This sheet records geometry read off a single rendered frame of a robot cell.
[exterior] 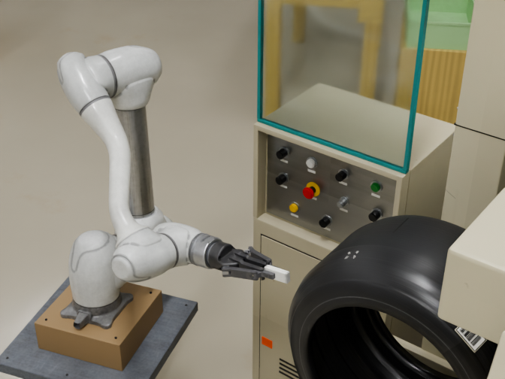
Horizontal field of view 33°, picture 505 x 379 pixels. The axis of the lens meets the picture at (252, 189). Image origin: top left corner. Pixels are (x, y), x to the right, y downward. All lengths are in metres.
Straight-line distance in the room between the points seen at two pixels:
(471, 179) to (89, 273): 1.23
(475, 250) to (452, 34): 3.76
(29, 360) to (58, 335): 0.13
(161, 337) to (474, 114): 1.38
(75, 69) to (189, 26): 4.51
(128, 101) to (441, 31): 2.85
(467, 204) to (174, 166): 3.10
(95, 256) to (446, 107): 3.07
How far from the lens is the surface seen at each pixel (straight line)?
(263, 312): 3.19
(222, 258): 2.23
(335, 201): 2.78
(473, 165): 2.05
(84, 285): 2.71
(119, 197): 2.28
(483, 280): 1.39
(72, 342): 2.79
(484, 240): 1.42
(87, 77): 2.46
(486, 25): 1.91
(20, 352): 2.90
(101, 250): 2.67
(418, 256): 1.85
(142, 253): 2.18
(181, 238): 2.28
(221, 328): 3.86
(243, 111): 5.59
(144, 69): 2.55
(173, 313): 2.96
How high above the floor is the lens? 2.59
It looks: 33 degrees down
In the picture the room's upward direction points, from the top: straight up
